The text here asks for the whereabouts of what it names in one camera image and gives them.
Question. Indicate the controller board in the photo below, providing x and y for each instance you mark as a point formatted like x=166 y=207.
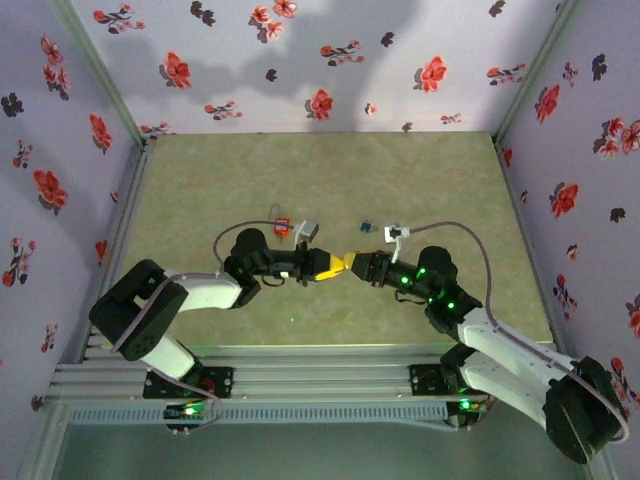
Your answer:
x=175 y=414
x=465 y=420

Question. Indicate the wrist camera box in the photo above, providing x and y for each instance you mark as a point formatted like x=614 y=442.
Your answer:
x=395 y=233
x=307 y=230

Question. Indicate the aluminium mounting rail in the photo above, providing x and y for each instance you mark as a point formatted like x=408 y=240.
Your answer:
x=320 y=375

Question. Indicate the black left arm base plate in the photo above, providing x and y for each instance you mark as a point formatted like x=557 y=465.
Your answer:
x=220 y=382

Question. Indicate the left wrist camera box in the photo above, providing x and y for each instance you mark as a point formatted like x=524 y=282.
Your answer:
x=307 y=230

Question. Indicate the right controller board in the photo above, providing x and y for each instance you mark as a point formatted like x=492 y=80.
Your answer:
x=465 y=420

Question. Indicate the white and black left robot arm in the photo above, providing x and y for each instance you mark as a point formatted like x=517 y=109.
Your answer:
x=205 y=295

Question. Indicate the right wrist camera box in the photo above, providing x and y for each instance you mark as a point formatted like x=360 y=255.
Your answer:
x=395 y=233

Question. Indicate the left controller board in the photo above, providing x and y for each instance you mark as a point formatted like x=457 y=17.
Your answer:
x=175 y=414

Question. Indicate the aluminium corner post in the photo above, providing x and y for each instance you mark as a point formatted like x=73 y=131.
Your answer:
x=534 y=70
x=102 y=70

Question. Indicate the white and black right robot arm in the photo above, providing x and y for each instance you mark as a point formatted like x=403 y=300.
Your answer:
x=510 y=350

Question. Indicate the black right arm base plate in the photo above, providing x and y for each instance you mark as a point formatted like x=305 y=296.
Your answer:
x=422 y=380

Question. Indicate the aluminium side rail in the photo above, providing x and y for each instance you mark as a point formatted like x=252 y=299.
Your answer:
x=519 y=200
x=131 y=200

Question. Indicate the red padlock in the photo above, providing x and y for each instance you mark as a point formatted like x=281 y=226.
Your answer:
x=283 y=226

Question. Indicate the blue padlock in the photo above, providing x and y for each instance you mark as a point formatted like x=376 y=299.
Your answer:
x=367 y=226

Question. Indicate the grey lower frame bar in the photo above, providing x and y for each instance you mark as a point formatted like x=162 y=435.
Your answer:
x=39 y=450

